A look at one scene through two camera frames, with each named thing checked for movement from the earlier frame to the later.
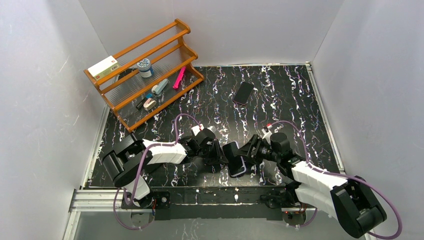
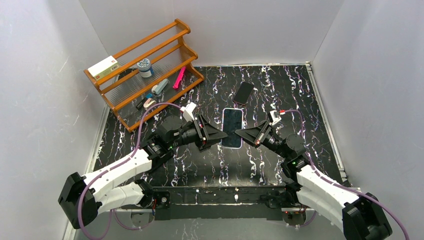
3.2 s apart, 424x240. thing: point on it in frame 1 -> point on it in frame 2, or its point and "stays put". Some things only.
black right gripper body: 252,151 -> 263,133
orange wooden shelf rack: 152,74 stays put
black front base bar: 215,203 stays put
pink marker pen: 175,86 stays put
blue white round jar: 145,68 stays put
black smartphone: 235,164 -> 232,122
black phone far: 243,93 stays put
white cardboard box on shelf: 104,67 stays put
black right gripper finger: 244,150 -> 251,134
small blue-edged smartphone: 236,165 -> 232,121
